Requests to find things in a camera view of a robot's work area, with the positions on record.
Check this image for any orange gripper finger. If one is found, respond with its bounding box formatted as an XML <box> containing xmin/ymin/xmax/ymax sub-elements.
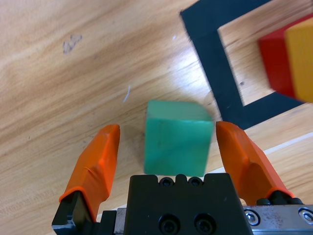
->
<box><xmin>215</xmin><ymin>120</ymin><xmax>304</xmax><ymax>206</ymax></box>
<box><xmin>51</xmin><ymin>124</ymin><xmax>121</xmax><ymax>231</ymax></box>

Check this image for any green wooden block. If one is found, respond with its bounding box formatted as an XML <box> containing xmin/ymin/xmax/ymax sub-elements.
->
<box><xmin>143</xmin><ymin>99</ymin><xmax>214</xmax><ymax>177</ymax></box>

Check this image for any red wooden block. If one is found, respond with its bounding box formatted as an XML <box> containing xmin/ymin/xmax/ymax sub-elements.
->
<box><xmin>258</xmin><ymin>26</ymin><xmax>298</xmax><ymax>99</ymax></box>

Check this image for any yellow wooden block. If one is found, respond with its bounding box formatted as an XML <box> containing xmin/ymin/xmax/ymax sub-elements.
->
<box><xmin>284</xmin><ymin>21</ymin><xmax>313</xmax><ymax>103</ymax></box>

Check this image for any black tape square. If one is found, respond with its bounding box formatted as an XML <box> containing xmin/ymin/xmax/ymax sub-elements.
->
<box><xmin>179</xmin><ymin>0</ymin><xmax>308</xmax><ymax>131</ymax></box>

